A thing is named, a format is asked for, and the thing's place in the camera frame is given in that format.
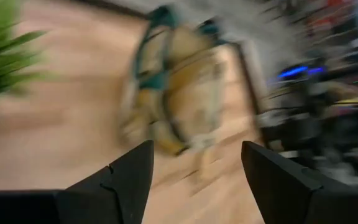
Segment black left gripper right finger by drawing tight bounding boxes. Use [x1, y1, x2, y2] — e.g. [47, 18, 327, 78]
[241, 141, 358, 224]

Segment beige garden bag green handles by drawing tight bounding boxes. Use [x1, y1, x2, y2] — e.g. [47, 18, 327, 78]
[118, 5, 231, 157]

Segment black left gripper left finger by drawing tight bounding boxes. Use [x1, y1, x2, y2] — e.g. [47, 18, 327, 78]
[0, 139, 155, 224]

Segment computer tower blue lights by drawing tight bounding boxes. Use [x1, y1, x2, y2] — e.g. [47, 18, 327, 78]
[265, 63, 326, 85]

